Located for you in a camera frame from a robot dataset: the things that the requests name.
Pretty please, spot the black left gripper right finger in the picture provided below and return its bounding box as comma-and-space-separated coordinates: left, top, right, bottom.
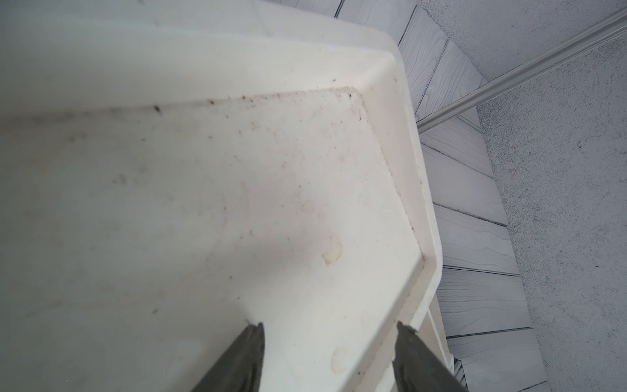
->
392, 321, 466, 392

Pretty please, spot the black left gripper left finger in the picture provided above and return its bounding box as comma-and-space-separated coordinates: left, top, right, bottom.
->
192, 323, 265, 392

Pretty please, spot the white three-drawer cabinet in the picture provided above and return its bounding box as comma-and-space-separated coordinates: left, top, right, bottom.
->
1, 1, 442, 391

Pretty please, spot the right aluminium frame post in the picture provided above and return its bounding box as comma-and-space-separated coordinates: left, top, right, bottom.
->
416, 9, 626, 134

